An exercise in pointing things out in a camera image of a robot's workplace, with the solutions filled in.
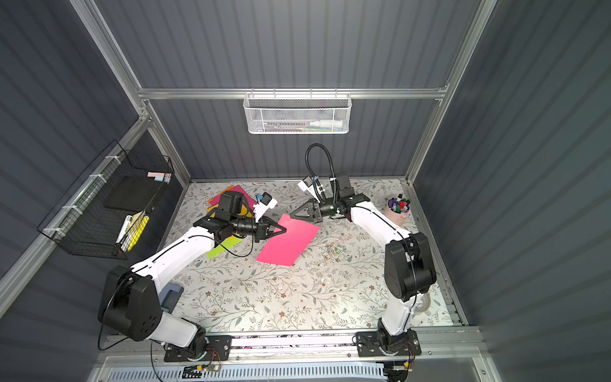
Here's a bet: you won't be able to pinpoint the magenta paper sheet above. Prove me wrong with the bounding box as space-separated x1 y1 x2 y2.
208 186 256 209
256 214 320 267

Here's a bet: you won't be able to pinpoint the yellow paper sheet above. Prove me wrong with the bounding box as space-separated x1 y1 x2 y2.
207 205 252 217

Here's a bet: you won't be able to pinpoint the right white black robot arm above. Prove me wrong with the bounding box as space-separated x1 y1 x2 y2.
290 175 437 355

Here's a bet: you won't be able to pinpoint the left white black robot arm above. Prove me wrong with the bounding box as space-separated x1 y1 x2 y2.
98 191 286 357

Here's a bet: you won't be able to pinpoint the lime green paper sheet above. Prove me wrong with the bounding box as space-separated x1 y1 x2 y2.
206 237 243 259

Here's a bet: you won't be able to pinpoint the cup of coloured markers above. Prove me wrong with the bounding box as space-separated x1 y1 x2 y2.
383 194 411 226

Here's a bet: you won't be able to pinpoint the white marker in basket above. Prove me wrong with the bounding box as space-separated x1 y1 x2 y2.
305 119 344 131

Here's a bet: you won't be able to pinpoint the grey blue stapler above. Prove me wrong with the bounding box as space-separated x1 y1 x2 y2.
158 283 184 314

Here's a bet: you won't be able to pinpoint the pink sticky notes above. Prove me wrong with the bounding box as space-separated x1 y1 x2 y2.
147 172 172 183

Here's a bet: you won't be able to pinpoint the clear tape roll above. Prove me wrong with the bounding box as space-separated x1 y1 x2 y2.
414 292 431 314

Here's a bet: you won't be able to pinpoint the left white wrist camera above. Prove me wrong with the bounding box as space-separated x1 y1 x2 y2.
253 192 278 222

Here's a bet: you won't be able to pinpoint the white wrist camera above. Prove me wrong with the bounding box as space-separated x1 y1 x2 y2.
298 176 326 203
253 192 278 222

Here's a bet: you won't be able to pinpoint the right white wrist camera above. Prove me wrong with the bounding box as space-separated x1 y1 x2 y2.
298 176 326 203

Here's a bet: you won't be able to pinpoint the white wire mesh basket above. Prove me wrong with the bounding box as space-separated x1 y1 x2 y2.
243 90 353 135

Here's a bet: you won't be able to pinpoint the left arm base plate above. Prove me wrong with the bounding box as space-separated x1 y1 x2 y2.
164 335 233 363

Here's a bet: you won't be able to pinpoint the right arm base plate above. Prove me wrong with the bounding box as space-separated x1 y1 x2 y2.
353 329 422 358

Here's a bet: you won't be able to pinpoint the black wire wall basket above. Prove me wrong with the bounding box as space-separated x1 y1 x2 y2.
38 145 174 259

